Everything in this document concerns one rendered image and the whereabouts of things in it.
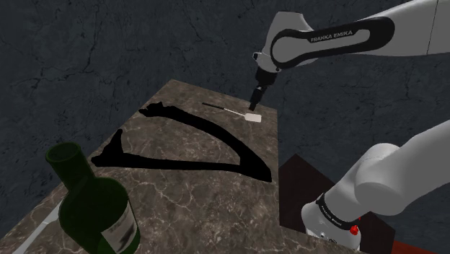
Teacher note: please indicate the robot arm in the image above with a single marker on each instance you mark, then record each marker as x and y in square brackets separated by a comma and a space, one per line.
[386, 176]

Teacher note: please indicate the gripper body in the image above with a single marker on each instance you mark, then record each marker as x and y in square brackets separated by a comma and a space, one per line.
[265, 76]

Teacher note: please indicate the dark green glass bottle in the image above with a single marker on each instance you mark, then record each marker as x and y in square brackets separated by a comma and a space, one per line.
[91, 205]

